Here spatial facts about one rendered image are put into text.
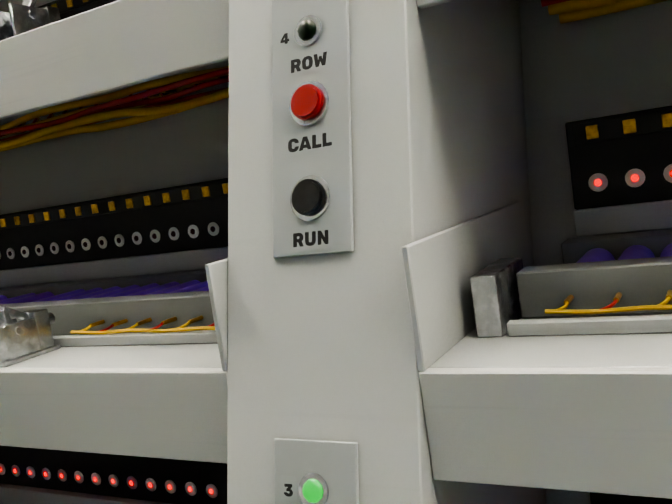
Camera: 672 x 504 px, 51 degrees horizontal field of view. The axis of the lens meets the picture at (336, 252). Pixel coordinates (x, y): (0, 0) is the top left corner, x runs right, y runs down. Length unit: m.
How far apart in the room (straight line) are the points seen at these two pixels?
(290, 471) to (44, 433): 0.17
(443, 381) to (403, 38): 0.14
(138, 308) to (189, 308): 0.04
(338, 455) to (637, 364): 0.12
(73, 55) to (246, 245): 0.18
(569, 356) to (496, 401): 0.03
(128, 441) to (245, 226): 0.13
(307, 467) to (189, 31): 0.23
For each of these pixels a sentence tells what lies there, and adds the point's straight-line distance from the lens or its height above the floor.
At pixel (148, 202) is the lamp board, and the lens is 0.61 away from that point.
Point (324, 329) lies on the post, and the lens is 0.30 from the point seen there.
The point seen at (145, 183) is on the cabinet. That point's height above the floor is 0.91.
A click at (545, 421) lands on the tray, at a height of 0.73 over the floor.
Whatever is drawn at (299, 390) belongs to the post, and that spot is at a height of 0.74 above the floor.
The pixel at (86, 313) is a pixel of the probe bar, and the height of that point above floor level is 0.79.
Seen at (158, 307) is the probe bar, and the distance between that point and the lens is 0.44.
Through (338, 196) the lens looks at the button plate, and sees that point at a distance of 0.30.
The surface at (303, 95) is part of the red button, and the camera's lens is 0.32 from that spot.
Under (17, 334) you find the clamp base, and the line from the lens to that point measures 0.47.
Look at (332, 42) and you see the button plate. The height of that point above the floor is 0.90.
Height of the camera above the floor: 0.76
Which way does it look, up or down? 8 degrees up
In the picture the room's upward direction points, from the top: 1 degrees counter-clockwise
